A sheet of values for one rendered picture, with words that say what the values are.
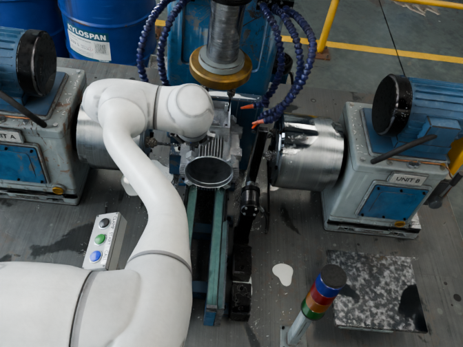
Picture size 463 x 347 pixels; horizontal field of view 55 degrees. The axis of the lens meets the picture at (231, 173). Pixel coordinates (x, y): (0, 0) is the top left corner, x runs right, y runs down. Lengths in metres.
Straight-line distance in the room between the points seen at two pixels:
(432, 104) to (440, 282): 0.64
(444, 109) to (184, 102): 0.76
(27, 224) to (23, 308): 1.03
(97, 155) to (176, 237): 0.77
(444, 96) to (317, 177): 0.42
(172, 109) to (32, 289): 0.51
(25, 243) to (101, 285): 0.99
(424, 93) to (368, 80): 2.40
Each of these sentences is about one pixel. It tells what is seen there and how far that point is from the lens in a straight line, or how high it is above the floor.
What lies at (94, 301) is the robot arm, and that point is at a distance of 0.58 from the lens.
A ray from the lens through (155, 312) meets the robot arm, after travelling 0.58.
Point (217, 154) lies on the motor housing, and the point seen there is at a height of 1.10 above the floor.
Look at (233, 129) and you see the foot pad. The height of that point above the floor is 1.07.
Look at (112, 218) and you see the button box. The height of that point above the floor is 1.07.
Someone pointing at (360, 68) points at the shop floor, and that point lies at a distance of 3.86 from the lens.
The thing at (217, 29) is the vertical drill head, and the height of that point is 1.46.
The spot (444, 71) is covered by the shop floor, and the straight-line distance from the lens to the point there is 4.22.
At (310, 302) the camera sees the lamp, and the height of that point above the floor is 1.10.
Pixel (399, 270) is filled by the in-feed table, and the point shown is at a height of 0.92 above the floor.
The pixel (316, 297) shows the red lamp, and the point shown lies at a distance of 1.10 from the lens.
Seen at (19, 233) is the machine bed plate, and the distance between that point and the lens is 1.60.
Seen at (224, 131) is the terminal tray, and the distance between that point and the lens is 1.38.
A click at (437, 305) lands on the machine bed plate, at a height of 0.80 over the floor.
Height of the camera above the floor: 2.10
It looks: 50 degrees down
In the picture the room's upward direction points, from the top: 10 degrees clockwise
